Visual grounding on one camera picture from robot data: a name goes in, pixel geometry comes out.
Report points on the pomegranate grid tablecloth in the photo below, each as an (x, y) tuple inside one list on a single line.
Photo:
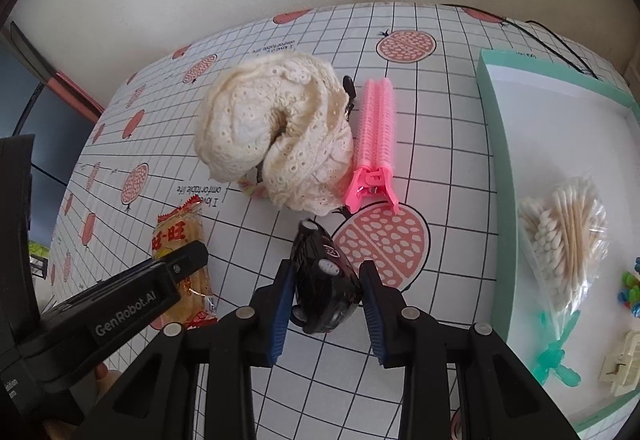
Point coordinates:
[(140, 162)]

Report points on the orange snack packet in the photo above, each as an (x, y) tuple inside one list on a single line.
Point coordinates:
[(173, 231)]

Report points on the colourful plastic clips pile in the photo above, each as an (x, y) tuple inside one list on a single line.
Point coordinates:
[(629, 294)]

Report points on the black gold action figure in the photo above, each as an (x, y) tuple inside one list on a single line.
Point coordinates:
[(349, 87)]

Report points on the small cream plastic piece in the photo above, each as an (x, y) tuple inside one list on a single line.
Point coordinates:
[(621, 369)]

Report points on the bag of cotton swabs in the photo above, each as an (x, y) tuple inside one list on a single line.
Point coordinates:
[(566, 240)]

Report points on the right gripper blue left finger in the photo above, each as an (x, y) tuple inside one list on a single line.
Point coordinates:
[(280, 301)]

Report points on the pink hair roller clip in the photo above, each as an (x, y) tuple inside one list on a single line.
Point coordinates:
[(374, 157)]

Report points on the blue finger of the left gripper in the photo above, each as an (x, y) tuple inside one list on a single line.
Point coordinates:
[(187, 260)]

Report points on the cream lace scrunchie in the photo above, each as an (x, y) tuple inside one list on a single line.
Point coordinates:
[(284, 113)]

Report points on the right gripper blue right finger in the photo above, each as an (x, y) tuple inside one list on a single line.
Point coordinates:
[(373, 306)]

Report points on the black toy car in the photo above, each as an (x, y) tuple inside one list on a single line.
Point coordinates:
[(327, 287)]

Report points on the teal plastic hair clip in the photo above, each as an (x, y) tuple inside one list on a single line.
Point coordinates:
[(550, 361)]

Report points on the teal cardboard box tray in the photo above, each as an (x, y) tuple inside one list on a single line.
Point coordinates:
[(566, 161)]

